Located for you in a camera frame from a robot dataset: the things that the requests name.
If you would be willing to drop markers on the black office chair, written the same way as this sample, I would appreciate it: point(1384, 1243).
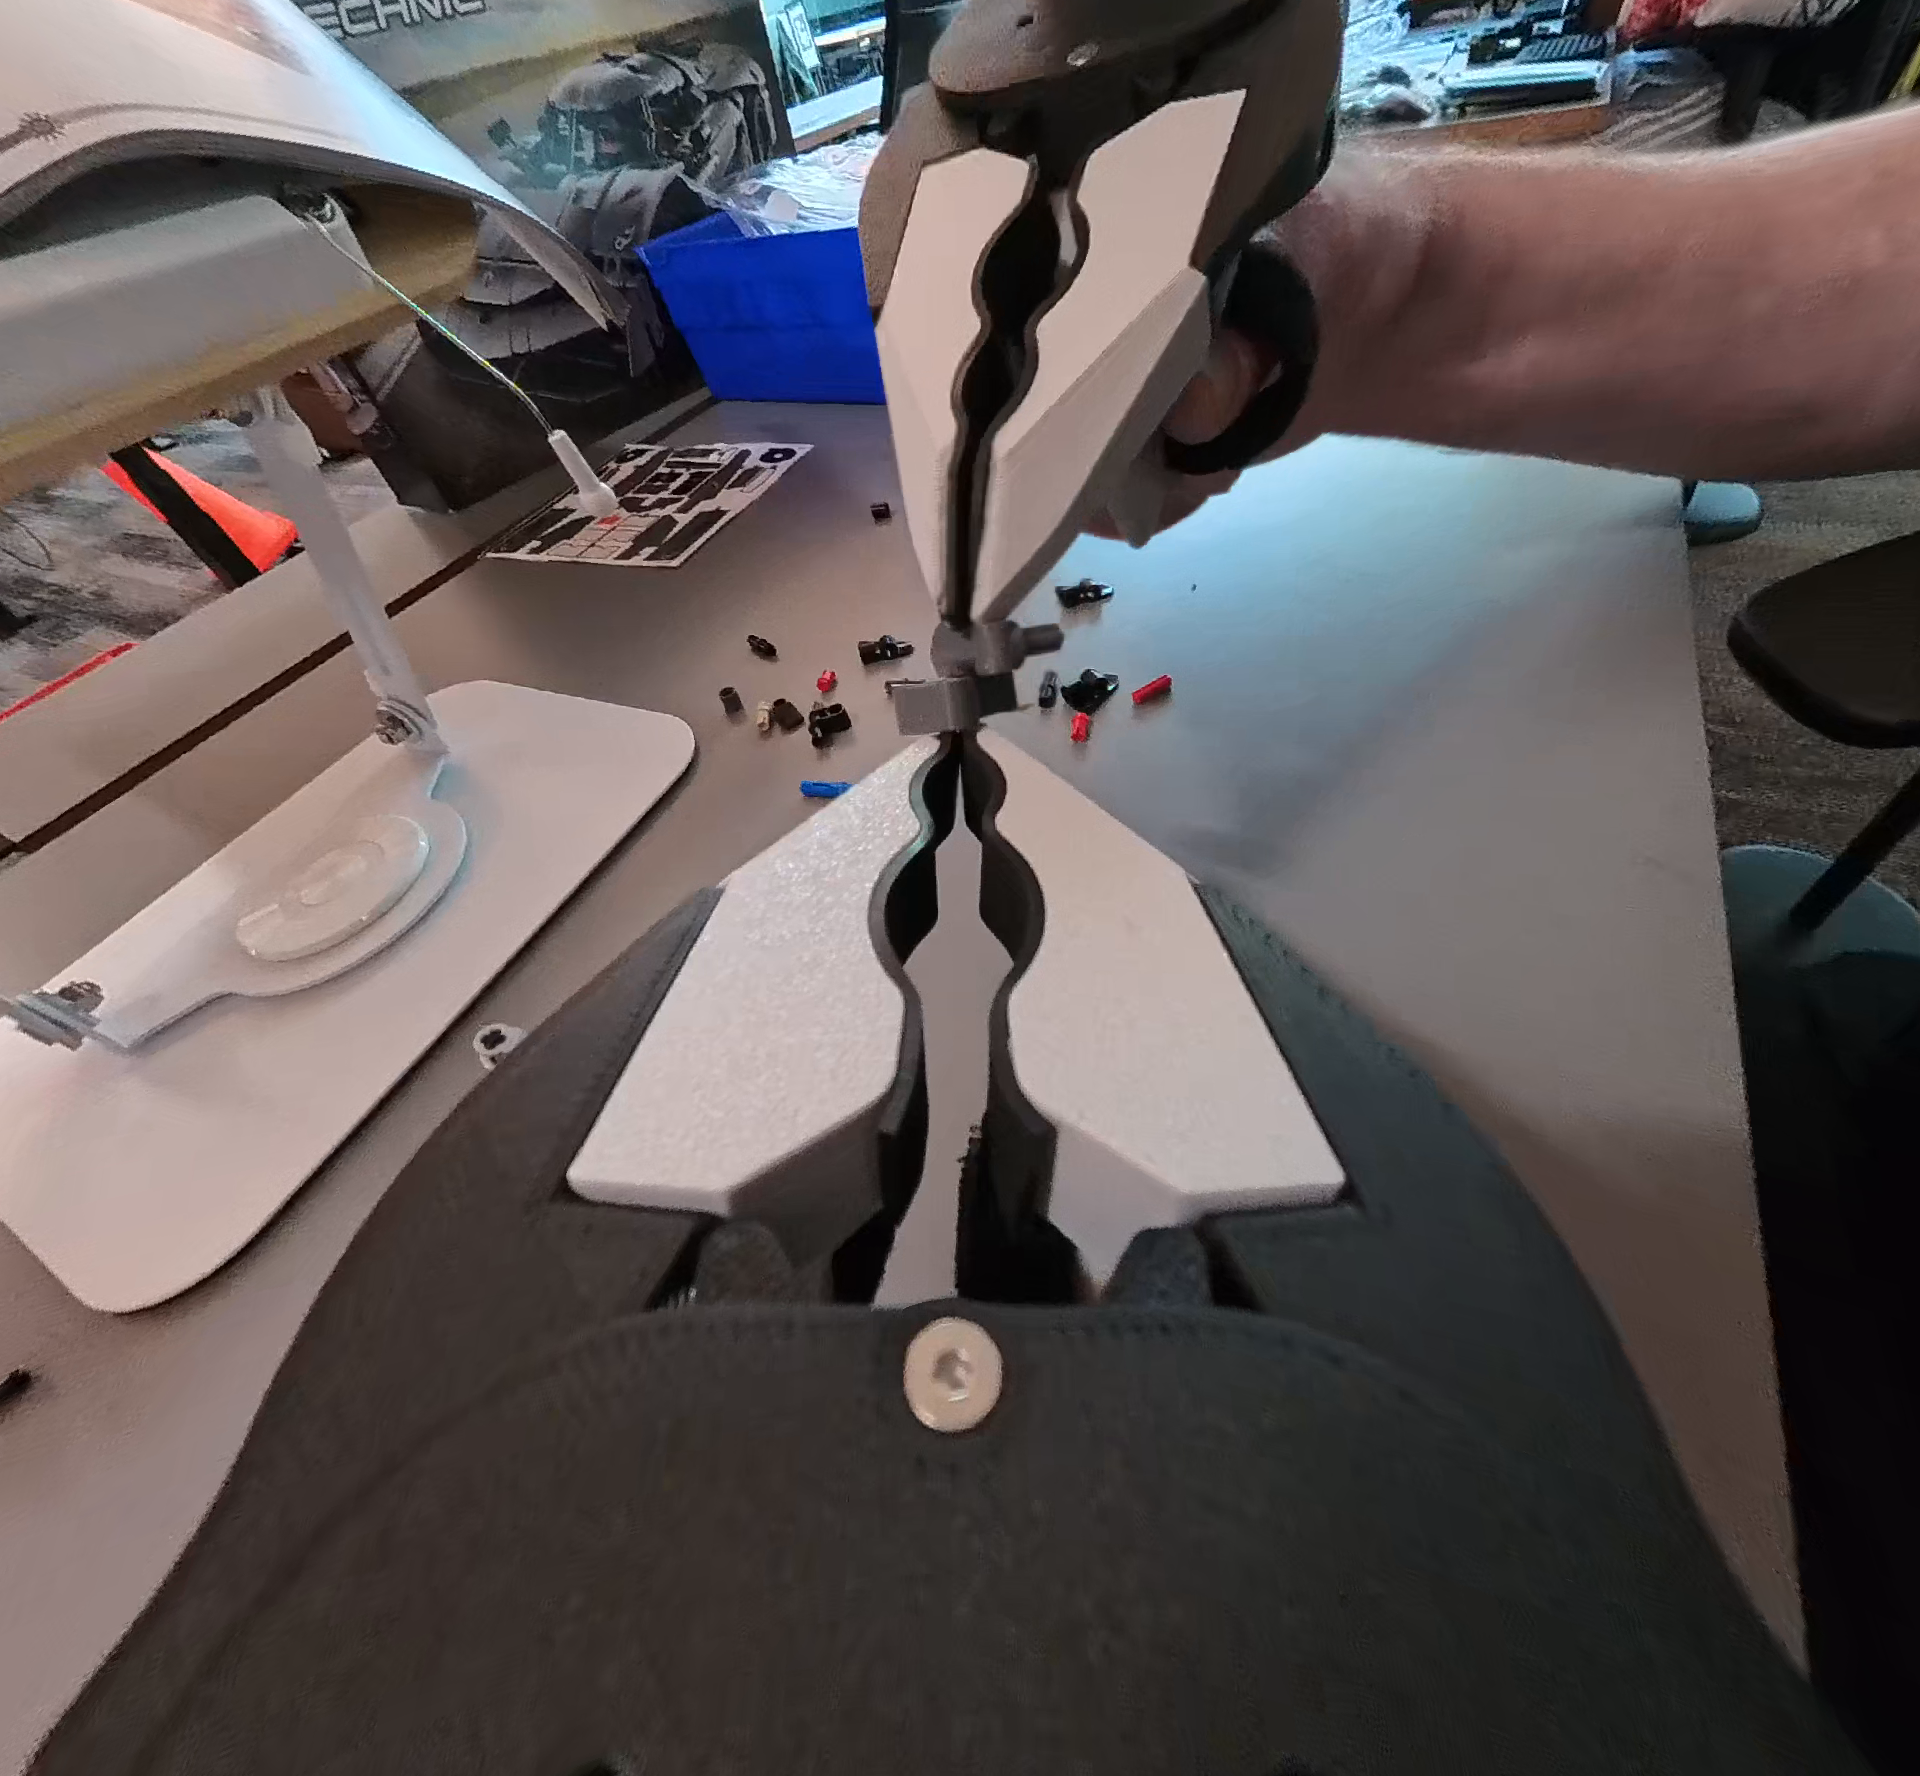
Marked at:
point(1829, 665)
point(923, 20)

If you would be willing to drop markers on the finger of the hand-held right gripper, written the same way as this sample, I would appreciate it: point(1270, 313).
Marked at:
point(930, 350)
point(1110, 306)

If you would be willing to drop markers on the person's right hand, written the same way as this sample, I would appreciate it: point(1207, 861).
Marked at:
point(1371, 306)

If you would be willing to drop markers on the white book stand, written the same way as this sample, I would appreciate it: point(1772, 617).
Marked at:
point(524, 785)

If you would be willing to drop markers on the scattered small lego pieces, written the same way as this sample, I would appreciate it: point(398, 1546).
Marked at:
point(885, 648)

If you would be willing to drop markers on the orange plastic object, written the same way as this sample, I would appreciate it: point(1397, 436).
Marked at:
point(208, 515)

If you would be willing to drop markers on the clear plastic bags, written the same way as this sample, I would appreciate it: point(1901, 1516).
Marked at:
point(780, 193)

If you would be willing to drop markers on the lego set box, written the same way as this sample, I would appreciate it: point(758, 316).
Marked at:
point(600, 52)

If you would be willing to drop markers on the blue plastic bin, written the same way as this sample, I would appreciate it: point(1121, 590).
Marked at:
point(766, 306)

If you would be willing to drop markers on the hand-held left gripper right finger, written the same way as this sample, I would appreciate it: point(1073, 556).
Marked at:
point(1169, 1041)

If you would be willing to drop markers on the black sticker sheet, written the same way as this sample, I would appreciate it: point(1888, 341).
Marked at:
point(659, 501)

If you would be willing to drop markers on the lego instruction booklet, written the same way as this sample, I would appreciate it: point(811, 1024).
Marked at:
point(181, 52)

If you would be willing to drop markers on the small grey lego assembly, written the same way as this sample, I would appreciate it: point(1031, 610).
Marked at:
point(969, 696)

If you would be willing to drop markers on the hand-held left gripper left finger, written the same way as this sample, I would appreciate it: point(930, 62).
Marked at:
point(749, 1025)

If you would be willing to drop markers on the small white lego piece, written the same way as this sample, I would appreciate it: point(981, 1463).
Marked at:
point(496, 1041)

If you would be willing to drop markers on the person's right forearm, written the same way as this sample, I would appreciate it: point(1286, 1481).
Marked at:
point(1649, 306)

